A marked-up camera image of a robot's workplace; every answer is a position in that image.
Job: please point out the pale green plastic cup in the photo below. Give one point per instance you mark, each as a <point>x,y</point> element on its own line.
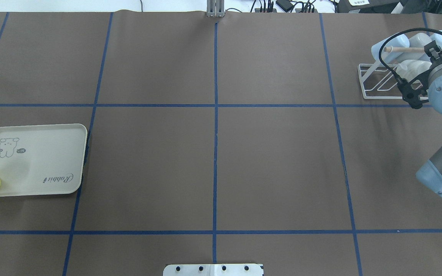
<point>410,69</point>

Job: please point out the white wire cup rack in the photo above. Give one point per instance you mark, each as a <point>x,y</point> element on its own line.
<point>377,83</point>

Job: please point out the grey plastic cup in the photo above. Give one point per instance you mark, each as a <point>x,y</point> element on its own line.
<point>417,41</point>

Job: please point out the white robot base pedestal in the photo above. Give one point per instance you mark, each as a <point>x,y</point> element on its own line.
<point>228,269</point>

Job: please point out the aluminium frame post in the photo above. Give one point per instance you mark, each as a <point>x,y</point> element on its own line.
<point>215,8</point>

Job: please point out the black power adapter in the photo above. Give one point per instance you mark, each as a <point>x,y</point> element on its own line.
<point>285,5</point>

